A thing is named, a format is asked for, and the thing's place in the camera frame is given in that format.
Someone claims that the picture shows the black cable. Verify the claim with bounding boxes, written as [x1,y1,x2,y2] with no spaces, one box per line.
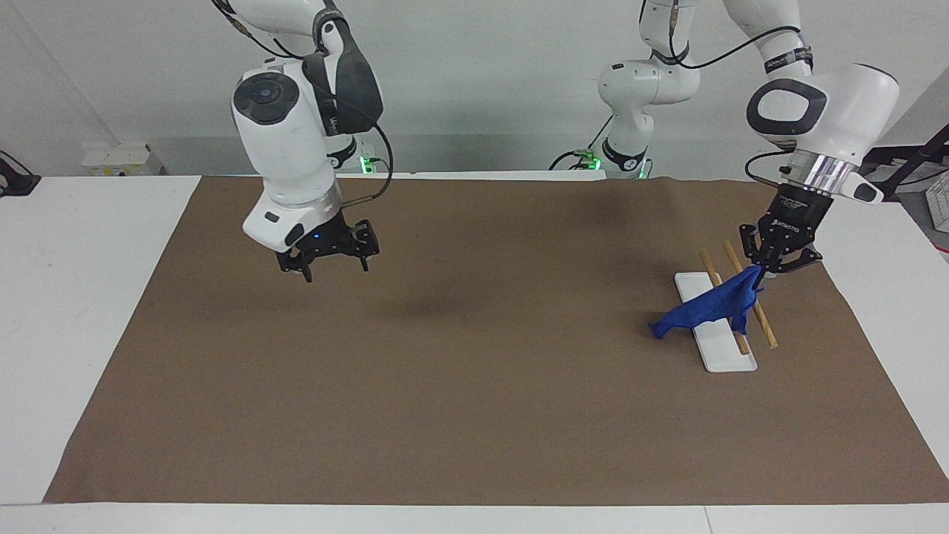
[326,93,394,205]
[210,0,328,61]
[668,0,802,70]
[744,151,791,187]
[548,113,617,171]

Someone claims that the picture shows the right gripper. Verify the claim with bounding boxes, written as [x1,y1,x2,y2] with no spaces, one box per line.
[276,212,381,283]

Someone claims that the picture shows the black stand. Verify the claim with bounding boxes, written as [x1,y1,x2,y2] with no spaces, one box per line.
[0,150,42,198]
[862,122,949,198]

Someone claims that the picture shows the white socket box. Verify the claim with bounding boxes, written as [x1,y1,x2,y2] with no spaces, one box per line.
[81,142,153,177]

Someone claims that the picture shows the white rectangular tray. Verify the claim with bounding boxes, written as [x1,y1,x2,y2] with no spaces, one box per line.
[674,240,780,374]

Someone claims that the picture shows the blue towel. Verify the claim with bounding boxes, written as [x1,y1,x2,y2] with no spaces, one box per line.
[648,265,765,341]

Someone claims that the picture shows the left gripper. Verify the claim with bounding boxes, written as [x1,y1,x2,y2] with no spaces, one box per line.
[738,184,833,277]

